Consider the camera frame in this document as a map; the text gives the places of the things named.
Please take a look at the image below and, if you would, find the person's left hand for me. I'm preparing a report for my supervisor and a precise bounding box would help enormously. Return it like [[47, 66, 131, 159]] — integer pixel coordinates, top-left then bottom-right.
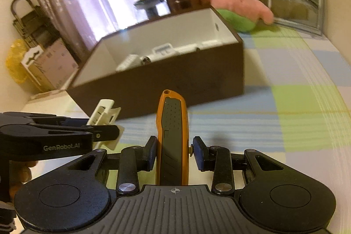
[[9, 161, 38, 200]]

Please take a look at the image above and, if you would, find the pink starfish plush toy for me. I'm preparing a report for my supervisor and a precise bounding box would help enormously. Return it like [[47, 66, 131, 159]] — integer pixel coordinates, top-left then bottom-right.
[[202, 0, 274, 33]]

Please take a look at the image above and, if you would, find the silver picture frame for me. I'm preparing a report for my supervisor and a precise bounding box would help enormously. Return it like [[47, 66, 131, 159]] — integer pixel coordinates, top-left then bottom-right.
[[266, 0, 325, 36]]

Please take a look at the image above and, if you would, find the black folding rack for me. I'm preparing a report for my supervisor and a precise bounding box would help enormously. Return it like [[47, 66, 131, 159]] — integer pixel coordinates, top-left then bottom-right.
[[10, 0, 61, 50]]

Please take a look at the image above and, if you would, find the black round stand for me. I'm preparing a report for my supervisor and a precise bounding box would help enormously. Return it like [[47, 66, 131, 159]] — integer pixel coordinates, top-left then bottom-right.
[[133, 0, 165, 22]]

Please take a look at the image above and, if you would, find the brown cardboard storage box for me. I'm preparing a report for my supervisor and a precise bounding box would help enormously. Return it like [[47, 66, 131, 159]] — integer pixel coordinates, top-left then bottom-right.
[[67, 7, 244, 118]]

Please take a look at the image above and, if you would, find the yellow plastic bag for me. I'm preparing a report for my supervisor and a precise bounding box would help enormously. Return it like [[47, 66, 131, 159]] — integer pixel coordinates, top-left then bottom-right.
[[5, 39, 28, 84]]

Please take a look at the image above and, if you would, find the white wifi router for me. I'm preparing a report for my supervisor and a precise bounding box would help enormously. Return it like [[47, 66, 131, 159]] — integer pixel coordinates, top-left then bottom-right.
[[140, 40, 223, 65]]

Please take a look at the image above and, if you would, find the cardboard shipping box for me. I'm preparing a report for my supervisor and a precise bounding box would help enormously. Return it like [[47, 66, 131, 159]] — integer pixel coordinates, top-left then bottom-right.
[[21, 38, 79, 91]]

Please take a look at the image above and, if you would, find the checked bed sheet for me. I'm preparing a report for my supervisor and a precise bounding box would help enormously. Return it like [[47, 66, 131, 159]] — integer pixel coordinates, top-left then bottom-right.
[[21, 25, 351, 234]]

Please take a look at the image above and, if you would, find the cream hair claw clip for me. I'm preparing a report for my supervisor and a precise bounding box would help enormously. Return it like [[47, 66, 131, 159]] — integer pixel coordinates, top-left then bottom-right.
[[86, 99, 124, 151]]

